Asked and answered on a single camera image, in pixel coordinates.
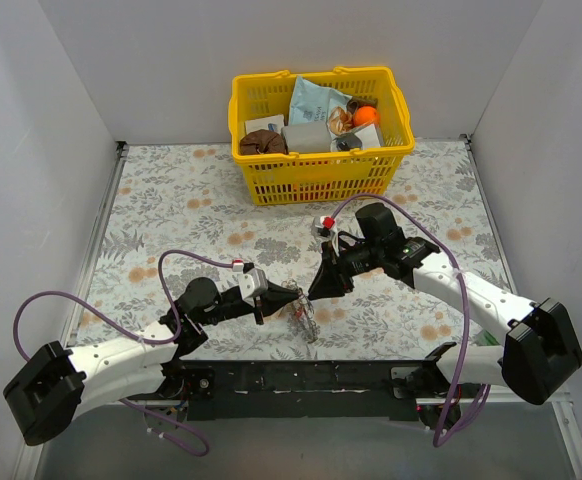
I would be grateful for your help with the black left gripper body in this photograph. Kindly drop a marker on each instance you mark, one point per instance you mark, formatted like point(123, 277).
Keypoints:
point(259, 304)

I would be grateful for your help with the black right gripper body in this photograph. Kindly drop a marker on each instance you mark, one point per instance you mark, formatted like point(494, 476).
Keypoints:
point(334, 268)

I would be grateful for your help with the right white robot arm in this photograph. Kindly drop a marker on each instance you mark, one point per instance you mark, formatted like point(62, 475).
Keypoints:
point(536, 347)

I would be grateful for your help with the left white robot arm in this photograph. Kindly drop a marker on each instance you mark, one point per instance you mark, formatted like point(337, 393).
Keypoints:
point(56, 385)

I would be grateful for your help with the floral patterned table mat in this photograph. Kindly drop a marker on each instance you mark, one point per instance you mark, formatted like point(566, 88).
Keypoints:
point(181, 212)

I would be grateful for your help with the white packet with black item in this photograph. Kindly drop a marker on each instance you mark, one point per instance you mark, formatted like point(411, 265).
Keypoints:
point(363, 137)

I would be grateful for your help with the yellow plastic basket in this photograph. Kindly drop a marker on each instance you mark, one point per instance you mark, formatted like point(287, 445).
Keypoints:
point(300, 178)

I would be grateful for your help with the grey box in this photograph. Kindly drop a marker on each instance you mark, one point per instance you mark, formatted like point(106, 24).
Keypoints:
point(306, 138)

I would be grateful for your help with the clear wrapped pastry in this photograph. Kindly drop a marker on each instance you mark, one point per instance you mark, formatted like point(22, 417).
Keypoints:
point(340, 121)

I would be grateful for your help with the orange fruit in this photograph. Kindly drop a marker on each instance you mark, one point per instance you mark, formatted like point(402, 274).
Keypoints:
point(366, 115)

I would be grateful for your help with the green blue box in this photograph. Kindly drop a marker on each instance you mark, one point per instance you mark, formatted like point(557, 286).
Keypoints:
point(484, 338)

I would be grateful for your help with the light blue snack bag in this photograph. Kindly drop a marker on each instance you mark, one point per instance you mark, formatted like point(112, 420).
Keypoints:
point(313, 103)

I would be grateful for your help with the white box in basket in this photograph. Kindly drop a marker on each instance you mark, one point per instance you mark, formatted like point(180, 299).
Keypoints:
point(273, 123)

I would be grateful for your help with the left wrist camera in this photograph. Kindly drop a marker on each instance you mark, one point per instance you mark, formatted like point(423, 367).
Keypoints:
point(252, 284)

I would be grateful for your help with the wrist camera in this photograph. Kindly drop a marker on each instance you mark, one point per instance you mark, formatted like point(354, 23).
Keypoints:
point(324, 228)
point(252, 284)

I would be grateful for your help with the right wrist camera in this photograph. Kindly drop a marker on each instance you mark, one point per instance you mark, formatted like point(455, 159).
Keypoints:
point(324, 228)

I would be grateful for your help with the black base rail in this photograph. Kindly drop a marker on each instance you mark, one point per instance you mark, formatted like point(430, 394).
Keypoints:
point(217, 389)

